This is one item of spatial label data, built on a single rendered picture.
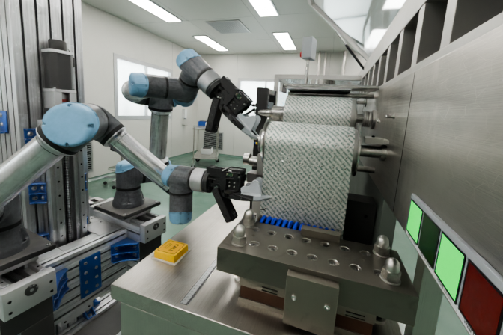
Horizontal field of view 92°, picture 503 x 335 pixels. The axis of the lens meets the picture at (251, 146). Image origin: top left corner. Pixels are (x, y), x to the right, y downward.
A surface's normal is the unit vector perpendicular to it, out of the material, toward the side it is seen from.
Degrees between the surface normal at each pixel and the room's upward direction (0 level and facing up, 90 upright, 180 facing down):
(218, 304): 0
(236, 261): 90
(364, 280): 0
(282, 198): 90
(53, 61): 90
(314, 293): 90
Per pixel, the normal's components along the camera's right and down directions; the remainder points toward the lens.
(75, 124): 0.32, 0.07
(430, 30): -0.32, 0.12
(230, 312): 0.06, -0.99
